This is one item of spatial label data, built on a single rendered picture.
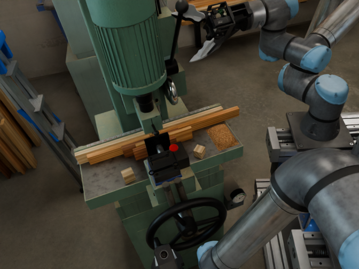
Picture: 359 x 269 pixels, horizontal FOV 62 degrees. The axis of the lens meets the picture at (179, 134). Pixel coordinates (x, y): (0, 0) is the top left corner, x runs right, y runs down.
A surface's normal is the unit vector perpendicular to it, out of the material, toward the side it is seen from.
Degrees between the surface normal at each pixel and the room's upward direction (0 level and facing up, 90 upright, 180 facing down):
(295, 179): 70
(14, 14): 90
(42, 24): 90
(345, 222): 48
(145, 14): 90
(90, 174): 0
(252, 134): 0
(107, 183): 0
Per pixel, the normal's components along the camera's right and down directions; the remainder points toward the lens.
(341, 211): -0.76, -0.33
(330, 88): -0.03, -0.62
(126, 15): 0.27, 0.66
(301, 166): -0.85, -0.45
